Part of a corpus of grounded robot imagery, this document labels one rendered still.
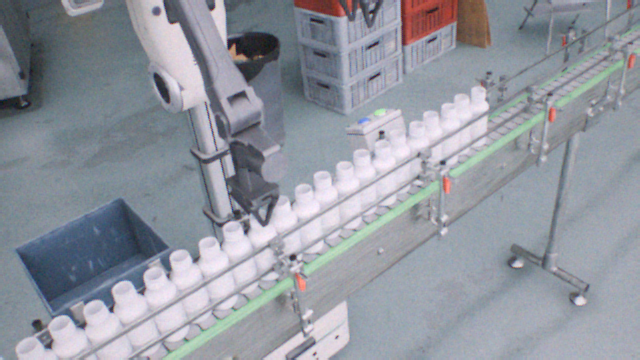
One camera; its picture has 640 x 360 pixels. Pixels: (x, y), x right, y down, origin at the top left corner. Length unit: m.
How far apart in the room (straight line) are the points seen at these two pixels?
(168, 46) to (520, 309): 1.74
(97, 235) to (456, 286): 1.53
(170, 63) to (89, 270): 0.65
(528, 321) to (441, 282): 0.40
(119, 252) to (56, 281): 0.19
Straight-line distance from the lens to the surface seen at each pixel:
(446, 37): 4.59
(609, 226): 3.06
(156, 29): 1.60
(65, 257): 1.78
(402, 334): 2.44
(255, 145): 1.02
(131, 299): 1.13
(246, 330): 1.28
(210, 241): 1.17
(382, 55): 3.96
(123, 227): 1.80
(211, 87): 1.03
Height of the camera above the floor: 1.90
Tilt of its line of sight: 36 degrees down
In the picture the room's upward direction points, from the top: 6 degrees counter-clockwise
